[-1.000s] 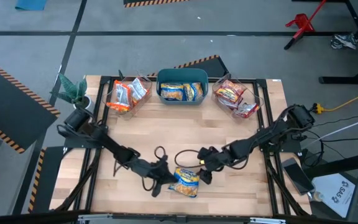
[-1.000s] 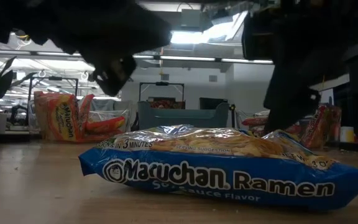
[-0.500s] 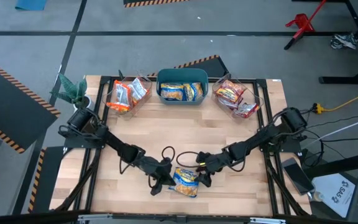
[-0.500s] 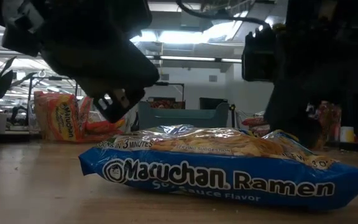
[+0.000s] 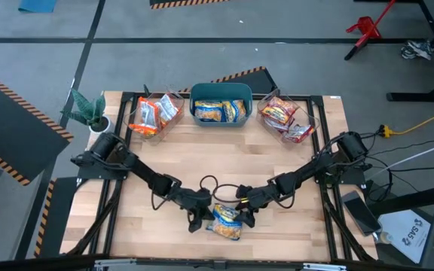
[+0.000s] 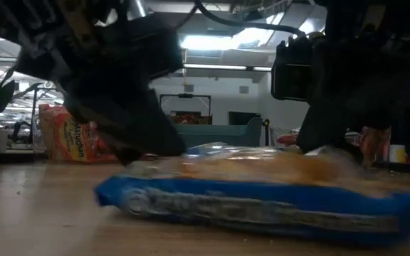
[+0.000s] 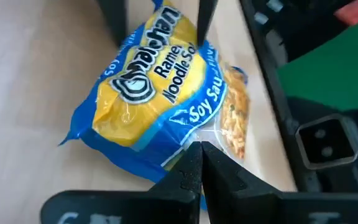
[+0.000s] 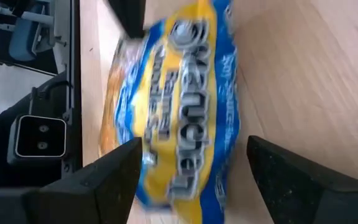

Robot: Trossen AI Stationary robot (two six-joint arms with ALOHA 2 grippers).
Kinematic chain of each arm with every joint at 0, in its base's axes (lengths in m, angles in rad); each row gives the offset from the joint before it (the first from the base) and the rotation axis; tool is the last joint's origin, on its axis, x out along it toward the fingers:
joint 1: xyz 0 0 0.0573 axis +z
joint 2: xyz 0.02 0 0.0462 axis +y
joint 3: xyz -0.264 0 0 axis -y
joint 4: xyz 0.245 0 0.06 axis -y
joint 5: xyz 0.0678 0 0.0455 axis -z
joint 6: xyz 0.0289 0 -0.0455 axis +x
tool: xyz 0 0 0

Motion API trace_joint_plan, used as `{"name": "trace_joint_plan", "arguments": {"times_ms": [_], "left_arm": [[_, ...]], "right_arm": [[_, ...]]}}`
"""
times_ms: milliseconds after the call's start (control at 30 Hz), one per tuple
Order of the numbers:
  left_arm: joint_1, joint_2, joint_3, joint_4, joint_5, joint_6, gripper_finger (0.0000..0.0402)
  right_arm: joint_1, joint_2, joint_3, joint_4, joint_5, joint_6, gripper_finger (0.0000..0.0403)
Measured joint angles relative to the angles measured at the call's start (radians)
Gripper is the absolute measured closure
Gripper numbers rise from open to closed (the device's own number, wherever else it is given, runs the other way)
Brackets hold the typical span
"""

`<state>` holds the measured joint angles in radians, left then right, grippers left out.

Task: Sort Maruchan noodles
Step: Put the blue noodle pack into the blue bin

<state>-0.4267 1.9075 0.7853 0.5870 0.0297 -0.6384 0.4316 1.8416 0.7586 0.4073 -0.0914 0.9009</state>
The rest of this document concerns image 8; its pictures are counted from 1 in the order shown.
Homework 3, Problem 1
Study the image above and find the blue yellow ramen pack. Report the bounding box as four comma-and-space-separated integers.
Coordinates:
99, 0, 241, 224

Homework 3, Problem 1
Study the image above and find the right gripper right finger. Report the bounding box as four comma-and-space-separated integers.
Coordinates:
246, 136, 358, 224

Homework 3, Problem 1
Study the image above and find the black table-level camera box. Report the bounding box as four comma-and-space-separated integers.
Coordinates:
7, 114, 68, 166

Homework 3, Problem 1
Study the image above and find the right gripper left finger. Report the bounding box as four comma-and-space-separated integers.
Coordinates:
0, 136, 143, 224

